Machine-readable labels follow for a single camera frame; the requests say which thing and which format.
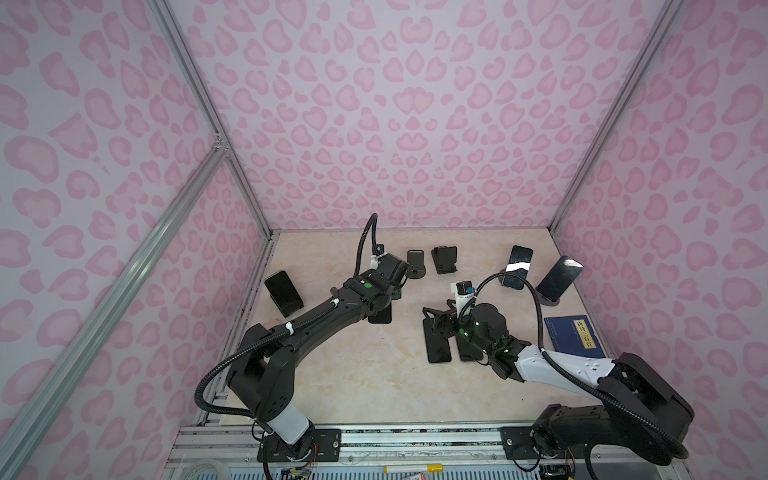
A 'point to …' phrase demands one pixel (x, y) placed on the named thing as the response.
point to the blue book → (574, 335)
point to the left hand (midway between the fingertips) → (385, 275)
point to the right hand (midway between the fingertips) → (436, 304)
